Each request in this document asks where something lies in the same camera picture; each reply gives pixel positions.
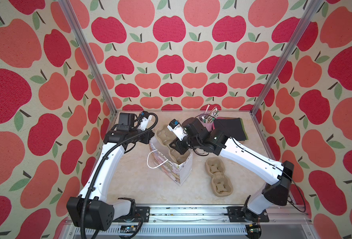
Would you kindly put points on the right aluminium corner post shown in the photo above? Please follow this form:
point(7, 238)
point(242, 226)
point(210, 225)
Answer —
point(303, 24)

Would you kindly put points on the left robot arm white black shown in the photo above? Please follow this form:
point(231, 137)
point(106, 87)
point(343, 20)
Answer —
point(90, 210)

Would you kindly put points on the brown pulp cup carrier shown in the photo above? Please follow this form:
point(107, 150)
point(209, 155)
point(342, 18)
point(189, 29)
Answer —
point(220, 183)
point(165, 137)

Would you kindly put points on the aluminium front rail frame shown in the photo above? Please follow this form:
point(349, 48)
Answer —
point(215, 222)

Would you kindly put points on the cartoon animal paper gift bag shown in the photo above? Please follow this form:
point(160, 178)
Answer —
point(177, 167)

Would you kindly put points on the aluminium corner post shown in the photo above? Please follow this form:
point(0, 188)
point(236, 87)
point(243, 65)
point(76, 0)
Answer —
point(75, 26)
point(303, 24)

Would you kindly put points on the pink cylindrical holder cup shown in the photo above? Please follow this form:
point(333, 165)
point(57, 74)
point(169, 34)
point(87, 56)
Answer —
point(206, 122)

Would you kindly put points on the stack of dark napkins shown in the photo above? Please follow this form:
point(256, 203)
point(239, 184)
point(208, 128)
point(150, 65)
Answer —
point(233, 127)

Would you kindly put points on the left aluminium corner post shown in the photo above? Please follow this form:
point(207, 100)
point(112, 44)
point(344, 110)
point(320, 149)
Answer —
point(75, 26)

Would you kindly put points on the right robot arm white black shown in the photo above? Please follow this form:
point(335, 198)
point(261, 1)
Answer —
point(278, 177)

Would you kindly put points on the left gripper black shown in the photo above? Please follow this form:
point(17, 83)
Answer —
point(147, 136)

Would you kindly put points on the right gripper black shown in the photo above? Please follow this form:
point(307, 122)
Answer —
point(176, 146)

